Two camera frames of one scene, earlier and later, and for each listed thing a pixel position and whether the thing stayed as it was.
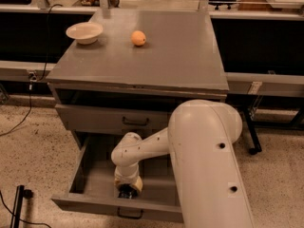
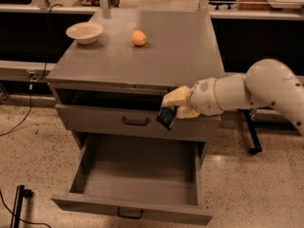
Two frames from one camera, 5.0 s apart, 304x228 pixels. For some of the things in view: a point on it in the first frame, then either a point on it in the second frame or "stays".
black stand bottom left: [21, 194] stays
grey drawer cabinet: [123, 71] stays
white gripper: [124, 178] -> [203, 96]
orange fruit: [138, 38] stays
